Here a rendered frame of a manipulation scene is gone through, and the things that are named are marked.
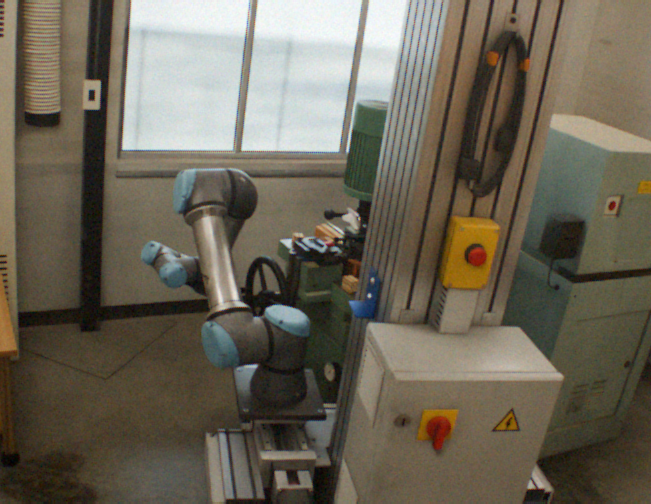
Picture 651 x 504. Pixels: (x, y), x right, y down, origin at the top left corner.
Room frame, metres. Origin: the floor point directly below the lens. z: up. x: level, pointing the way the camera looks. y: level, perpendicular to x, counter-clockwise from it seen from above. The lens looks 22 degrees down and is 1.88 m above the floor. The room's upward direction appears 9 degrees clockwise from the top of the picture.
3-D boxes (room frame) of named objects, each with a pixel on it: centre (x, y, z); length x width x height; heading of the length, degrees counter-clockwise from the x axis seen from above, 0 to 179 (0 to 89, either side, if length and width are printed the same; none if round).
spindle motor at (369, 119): (2.39, -0.11, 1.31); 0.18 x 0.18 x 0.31
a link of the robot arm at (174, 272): (2.03, 0.44, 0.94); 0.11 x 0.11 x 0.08; 32
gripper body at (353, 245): (2.06, -0.11, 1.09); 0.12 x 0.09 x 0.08; 35
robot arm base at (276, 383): (1.65, 0.07, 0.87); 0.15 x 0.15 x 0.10
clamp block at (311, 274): (2.25, 0.03, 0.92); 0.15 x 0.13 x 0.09; 34
